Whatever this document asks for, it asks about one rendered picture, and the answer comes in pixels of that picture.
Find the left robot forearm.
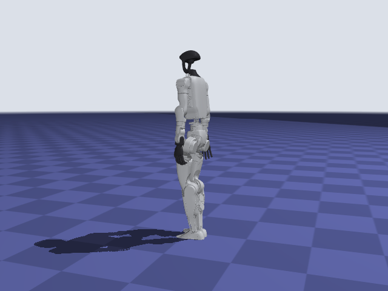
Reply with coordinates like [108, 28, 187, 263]
[175, 106, 186, 143]

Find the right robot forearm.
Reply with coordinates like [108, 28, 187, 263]
[200, 114, 210, 139]

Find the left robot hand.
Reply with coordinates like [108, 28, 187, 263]
[174, 136, 187, 165]

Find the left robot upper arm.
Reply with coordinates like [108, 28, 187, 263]
[176, 78, 190, 116]

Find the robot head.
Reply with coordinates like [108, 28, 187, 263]
[179, 50, 201, 77]

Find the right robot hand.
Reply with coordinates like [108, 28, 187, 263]
[199, 134, 213, 159]

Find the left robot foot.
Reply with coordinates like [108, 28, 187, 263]
[176, 230, 205, 240]

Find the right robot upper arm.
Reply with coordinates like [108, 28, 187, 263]
[206, 82, 210, 115]

